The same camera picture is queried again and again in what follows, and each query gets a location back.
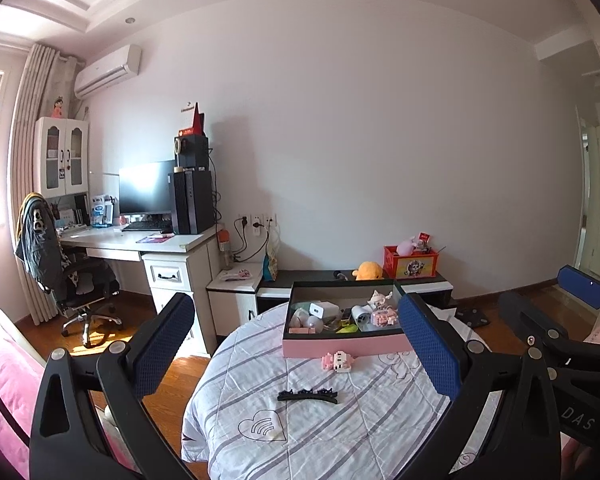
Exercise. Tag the white glass-door cabinet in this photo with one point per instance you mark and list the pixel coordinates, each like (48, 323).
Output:
(62, 122)

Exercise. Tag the white cup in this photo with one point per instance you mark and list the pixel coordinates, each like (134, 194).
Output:
(360, 316)

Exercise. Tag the black computer tower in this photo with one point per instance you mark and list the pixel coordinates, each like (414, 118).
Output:
(192, 202)

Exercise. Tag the pink block pig toy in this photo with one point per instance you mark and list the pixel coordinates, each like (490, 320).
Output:
(337, 361)

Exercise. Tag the white wall socket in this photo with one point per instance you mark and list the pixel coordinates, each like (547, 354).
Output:
(256, 221)
(242, 220)
(270, 220)

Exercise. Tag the red white card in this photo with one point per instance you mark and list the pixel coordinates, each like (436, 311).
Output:
(190, 117)

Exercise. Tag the white round device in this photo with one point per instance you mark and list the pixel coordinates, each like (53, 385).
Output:
(307, 322)

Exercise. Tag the black keyboard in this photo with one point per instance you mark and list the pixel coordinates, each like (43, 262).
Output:
(145, 226)

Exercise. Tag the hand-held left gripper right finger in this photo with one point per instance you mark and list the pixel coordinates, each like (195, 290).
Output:
(430, 345)

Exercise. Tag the teal clear container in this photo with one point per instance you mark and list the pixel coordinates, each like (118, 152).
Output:
(300, 308)

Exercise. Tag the white striped bed quilt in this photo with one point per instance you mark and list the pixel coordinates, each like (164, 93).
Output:
(360, 425)

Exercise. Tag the blue white desk box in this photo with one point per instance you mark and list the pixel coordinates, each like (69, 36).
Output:
(101, 210)

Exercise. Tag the blue snack bag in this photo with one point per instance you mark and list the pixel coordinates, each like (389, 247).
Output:
(270, 267)

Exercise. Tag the small red card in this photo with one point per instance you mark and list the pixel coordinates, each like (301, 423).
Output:
(424, 237)

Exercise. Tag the bright pink blanket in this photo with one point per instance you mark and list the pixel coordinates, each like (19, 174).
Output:
(0, 385)

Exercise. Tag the black bathroom scale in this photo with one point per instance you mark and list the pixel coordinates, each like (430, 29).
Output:
(470, 317)

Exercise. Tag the dark blue small box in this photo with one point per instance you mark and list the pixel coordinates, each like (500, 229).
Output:
(345, 313)

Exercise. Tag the pink plush toy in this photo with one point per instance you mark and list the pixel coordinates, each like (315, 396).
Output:
(406, 247)

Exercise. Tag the black office chair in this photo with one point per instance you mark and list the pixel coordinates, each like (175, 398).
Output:
(87, 280)

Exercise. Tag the pink mouse pad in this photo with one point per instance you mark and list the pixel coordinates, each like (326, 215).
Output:
(152, 238)

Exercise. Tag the orange-lid bottle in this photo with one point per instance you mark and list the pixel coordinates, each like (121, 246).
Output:
(224, 250)

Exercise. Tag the white desk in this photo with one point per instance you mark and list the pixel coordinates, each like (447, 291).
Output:
(180, 242)

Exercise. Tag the small doll figure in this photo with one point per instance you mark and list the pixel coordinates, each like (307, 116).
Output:
(57, 106)

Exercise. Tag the black speaker box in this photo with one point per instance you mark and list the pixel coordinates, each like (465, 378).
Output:
(192, 152)

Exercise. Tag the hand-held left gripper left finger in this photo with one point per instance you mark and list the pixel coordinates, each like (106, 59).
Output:
(162, 345)

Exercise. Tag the small pink packet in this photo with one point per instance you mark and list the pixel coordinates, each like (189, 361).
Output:
(240, 274)

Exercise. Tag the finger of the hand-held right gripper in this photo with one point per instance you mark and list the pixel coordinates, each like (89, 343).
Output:
(582, 284)
(530, 317)

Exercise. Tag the black hair clip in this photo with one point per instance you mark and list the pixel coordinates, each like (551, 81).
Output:
(307, 396)

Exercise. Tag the black white low cabinet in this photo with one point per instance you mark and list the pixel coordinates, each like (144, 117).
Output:
(232, 285)

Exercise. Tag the red storage box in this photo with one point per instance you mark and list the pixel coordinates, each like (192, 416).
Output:
(412, 267)

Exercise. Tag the black computer monitor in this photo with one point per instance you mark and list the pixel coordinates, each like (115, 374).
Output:
(145, 187)

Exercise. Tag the white air conditioner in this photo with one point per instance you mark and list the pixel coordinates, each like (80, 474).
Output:
(107, 71)

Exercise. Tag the dark jacket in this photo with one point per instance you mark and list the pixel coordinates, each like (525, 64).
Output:
(37, 235)

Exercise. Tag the pink storage box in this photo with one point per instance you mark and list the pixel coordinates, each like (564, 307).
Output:
(345, 347)

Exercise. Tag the white charger block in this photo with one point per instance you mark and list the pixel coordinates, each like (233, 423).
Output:
(319, 309)

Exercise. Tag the yellow octopus plush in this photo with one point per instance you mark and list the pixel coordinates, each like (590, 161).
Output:
(367, 271)

